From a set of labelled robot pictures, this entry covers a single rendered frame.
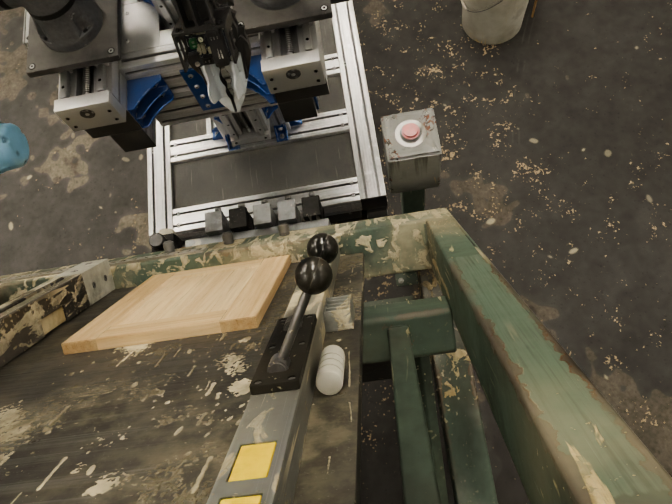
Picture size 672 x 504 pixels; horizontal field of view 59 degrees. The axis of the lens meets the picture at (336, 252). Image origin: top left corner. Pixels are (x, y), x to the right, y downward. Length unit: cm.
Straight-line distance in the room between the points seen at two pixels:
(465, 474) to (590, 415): 84
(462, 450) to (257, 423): 81
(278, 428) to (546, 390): 22
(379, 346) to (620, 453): 61
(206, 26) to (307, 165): 140
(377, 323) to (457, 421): 40
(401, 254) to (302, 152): 98
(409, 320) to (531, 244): 133
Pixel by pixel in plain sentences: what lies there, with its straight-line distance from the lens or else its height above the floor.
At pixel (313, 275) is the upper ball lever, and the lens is 57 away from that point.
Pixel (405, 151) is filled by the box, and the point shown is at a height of 93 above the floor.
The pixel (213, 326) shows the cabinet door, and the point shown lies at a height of 123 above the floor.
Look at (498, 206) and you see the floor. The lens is 230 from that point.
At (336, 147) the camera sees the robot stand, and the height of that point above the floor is 21.
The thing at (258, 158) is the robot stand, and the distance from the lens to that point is 222.
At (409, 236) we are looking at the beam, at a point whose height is 89.
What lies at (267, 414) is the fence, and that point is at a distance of 56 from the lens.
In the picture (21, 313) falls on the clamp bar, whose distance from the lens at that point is 112.
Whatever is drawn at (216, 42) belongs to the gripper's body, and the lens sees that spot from 82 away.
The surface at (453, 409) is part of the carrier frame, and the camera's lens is 131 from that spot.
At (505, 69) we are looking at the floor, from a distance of 260.
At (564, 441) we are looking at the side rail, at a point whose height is 165.
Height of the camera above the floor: 209
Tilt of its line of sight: 69 degrees down
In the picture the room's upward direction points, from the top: 22 degrees counter-clockwise
